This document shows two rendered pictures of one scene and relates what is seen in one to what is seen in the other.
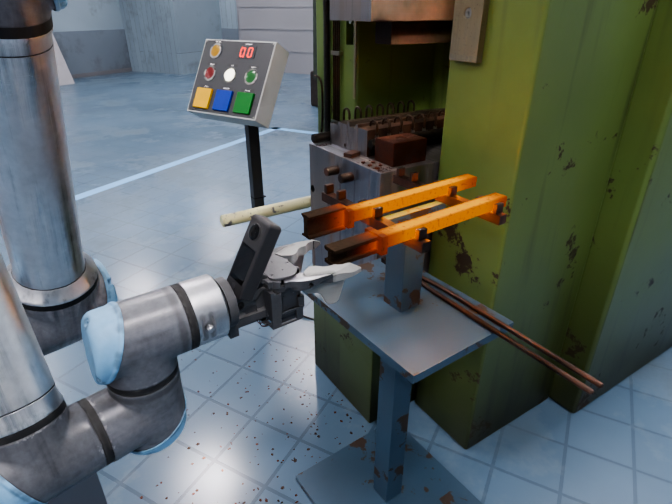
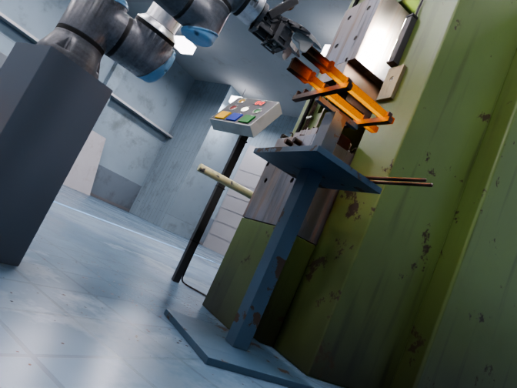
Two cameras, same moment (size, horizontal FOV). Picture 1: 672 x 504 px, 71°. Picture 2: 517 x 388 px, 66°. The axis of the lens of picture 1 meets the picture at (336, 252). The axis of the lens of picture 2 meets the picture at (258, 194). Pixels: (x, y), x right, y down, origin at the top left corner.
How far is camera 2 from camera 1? 1.11 m
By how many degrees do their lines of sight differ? 36
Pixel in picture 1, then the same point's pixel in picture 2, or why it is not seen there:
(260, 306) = (271, 28)
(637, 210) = (471, 229)
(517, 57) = (412, 91)
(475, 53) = (391, 93)
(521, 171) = (403, 145)
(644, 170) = (478, 203)
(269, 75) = (268, 112)
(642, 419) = not seen: outside the picture
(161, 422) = (212, 18)
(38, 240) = not seen: outside the picture
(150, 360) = not seen: outside the picture
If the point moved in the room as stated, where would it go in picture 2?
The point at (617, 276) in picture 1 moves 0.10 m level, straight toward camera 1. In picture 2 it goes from (455, 276) to (450, 271)
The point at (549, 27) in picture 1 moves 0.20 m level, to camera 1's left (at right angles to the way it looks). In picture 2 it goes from (431, 80) to (385, 62)
